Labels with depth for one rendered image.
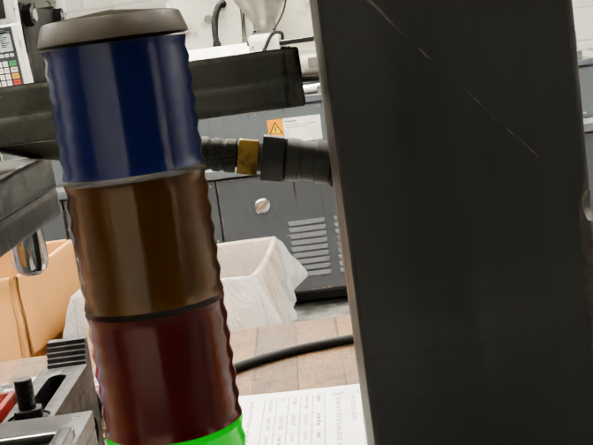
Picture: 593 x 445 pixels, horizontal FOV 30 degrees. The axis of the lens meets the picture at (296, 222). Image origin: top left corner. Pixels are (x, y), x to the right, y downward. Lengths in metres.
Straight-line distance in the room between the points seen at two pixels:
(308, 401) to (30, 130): 0.45
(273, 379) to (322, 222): 4.07
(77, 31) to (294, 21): 5.31
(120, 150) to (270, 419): 0.61
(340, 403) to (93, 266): 0.62
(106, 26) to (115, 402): 0.10
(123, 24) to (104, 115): 0.02
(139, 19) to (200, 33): 5.35
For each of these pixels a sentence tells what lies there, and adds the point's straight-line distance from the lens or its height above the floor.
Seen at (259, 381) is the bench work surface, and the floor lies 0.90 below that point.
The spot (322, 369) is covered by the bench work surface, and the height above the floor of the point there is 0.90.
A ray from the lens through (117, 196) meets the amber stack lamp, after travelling 0.28.
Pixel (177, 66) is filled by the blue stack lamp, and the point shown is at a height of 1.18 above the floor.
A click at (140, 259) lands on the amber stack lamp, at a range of 0.28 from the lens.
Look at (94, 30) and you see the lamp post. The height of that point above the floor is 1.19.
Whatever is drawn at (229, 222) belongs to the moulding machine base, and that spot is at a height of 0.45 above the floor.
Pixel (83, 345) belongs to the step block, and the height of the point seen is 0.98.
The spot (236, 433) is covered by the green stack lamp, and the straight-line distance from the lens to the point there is 0.30.
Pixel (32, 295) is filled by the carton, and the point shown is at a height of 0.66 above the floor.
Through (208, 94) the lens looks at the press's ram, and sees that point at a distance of 0.50.
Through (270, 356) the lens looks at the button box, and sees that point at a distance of 1.03.
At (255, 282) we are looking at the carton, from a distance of 2.79.
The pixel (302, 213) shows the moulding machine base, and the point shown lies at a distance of 5.04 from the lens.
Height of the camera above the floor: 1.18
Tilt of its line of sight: 9 degrees down
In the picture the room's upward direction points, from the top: 8 degrees counter-clockwise
